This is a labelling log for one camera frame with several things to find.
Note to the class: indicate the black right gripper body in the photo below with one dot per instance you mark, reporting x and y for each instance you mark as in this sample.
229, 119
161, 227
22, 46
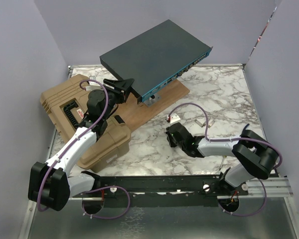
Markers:
173, 143

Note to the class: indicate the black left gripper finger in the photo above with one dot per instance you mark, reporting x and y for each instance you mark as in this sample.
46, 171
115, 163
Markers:
126, 86
114, 83

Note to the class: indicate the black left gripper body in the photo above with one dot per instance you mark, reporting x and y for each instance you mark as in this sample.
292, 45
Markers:
114, 97

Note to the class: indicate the silver sfp module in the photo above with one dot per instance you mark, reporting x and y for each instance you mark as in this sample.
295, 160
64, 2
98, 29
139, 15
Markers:
211, 123
201, 124

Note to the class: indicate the dark grey network switch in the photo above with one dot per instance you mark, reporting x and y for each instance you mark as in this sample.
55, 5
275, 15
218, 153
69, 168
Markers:
155, 58

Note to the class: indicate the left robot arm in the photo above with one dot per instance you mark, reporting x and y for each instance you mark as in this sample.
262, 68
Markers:
50, 184

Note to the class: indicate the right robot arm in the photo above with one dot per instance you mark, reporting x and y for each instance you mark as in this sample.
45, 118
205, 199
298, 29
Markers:
257, 158

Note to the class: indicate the wooden base board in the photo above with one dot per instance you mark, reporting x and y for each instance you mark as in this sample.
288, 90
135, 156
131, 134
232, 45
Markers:
135, 115

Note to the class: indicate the tan plastic tool case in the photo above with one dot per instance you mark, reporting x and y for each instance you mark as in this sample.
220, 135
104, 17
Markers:
66, 105

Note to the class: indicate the black yellow screwdriver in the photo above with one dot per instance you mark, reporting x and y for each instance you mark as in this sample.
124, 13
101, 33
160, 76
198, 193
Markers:
222, 162

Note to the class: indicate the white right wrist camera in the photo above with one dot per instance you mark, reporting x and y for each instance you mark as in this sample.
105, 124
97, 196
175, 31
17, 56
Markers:
173, 118

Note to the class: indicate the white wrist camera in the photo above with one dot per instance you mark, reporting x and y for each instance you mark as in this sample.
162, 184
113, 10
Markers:
93, 86
173, 118

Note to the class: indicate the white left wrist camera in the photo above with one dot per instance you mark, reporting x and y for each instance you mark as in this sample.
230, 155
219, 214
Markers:
93, 86

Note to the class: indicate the silver metal switch stand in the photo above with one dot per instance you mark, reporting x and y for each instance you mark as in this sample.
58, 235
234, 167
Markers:
152, 99

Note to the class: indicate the black metal mounting rail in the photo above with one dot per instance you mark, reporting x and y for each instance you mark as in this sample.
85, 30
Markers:
161, 191

